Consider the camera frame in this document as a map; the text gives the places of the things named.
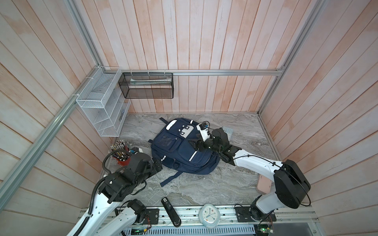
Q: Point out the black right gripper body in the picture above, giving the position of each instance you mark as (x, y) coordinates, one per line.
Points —
(208, 144)

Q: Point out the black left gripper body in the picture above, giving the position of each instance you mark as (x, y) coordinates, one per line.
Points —
(150, 169)

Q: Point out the navy blue student backpack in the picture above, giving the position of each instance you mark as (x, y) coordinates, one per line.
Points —
(173, 146)

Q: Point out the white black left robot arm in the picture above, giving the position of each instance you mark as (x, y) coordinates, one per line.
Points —
(110, 191)

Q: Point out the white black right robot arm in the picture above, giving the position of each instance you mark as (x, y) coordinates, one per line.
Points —
(290, 185)

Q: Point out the red pencil cup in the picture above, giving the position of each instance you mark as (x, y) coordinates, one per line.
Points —
(123, 160)

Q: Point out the grey calculator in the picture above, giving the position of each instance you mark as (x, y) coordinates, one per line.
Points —
(228, 131)

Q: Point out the bundle of pencils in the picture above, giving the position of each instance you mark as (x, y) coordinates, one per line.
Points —
(119, 149)

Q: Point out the white round clock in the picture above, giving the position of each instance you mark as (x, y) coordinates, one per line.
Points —
(209, 216)

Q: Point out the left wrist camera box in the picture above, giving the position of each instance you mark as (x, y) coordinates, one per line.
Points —
(135, 150)

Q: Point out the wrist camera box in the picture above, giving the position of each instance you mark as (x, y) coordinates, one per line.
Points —
(203, 128)
(135, 150)

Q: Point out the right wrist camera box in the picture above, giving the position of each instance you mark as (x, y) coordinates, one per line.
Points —
(203, 128)

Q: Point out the white wire mesh shelf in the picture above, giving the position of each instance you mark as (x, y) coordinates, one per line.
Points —
(103, 102)

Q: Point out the black wire mesh basket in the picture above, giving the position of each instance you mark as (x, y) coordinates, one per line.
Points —
(147, 85)

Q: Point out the aluminium frame rail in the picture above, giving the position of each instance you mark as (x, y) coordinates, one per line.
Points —
(199, 72)

